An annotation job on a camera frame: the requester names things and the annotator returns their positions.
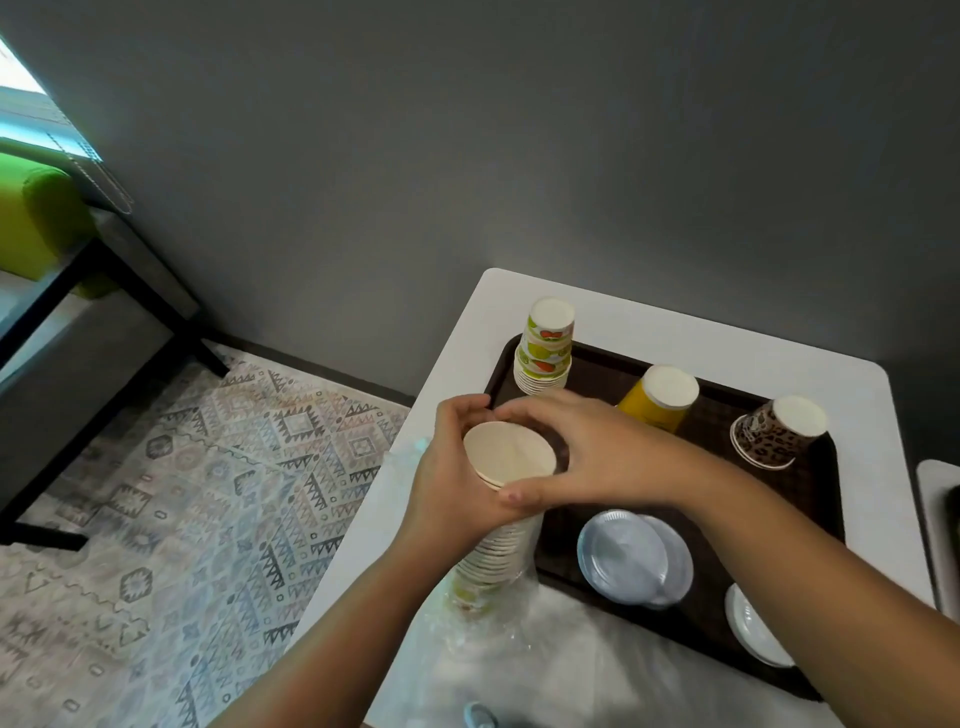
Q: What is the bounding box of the stack of beige paper cups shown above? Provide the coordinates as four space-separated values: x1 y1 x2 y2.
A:
448 421 558 615

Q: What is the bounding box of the brown plastic tray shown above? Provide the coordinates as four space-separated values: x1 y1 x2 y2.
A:
483 335 847 703

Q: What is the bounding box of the patterned grey rug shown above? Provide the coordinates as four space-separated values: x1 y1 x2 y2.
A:
0 341 413 728

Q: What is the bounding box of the clear plastic wrap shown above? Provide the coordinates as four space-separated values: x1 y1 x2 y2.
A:
375 442 627 728

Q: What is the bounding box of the person's left forearm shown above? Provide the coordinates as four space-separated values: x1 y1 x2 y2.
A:
210 536 460 728

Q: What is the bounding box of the white plastic plate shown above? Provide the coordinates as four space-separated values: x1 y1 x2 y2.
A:
723 583 797 669

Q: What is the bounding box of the light blue plastic plate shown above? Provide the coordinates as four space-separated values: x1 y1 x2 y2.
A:
637 514 696 609
576 510 671 606

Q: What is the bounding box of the person's left hand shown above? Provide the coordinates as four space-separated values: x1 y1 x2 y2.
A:
396 393 530 558

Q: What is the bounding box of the yellow paper cup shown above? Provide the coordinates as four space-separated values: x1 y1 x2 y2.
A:
616 365 701 435

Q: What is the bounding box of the window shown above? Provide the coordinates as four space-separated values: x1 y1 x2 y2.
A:
0 36 103 163

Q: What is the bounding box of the person's right hand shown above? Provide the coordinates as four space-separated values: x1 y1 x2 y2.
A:
493 390 720 517

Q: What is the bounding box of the stack of fruit print cups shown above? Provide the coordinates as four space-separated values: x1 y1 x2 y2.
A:
513 297 576 397

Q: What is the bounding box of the leopard print paper cup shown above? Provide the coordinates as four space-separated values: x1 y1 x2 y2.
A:
729 395 831 472

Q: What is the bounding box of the black frame desk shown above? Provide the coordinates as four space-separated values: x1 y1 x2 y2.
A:
0 210 231 553

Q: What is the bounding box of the green sofa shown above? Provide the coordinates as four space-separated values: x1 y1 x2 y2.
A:
0 153 115 302

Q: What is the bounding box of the person's right forearm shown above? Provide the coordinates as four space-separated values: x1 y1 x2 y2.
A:
678 453 960 728

